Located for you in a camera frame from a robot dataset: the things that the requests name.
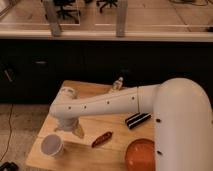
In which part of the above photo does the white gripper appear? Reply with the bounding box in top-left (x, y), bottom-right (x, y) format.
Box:
top-left (56, 118), bottom-right (84, 139)

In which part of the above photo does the white ceramic cup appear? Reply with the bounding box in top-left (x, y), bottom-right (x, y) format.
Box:
top-left (40, 134), bottom-right (64, 158)

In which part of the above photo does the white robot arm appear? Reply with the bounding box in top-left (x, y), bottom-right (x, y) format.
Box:
top-left (50, 78), bottom-right (213, 171)

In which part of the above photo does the black white striped block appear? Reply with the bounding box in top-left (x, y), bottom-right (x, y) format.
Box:
top-left (125, 113), bottom-right (151, 129)

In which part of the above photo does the small glass bottle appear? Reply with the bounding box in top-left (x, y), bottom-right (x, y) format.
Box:
top-left (109, 77), bottom-right (123, 93)

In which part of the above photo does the orange bowl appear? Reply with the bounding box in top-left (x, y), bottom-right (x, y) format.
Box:
top-left (125, 138), bottom-right (155, 171)

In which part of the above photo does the black object floor corner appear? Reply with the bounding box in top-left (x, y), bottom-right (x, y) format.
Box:
top-left (0, 162), bottom-right (19, 171)

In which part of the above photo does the black office chair right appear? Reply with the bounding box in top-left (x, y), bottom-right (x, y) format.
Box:
top-left (96, 0), bottom-right (118, 13)

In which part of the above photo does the black cable on floor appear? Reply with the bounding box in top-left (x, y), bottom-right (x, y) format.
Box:
top-left (0, 103), bottom-right (14, 163)

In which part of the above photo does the grey metal post left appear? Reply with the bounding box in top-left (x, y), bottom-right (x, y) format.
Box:
top-left (43, 0), bottom-right (61, 37)

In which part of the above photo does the grey metal post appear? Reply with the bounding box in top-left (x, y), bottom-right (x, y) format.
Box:
top-left (43, 0), bottom-right (61, 37)
top-left (116, 0), bottom-right (128, 37)

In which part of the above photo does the grey metal post right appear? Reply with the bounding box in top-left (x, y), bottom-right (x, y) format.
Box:
top-left (116, 0), bottom-right (128, 37)

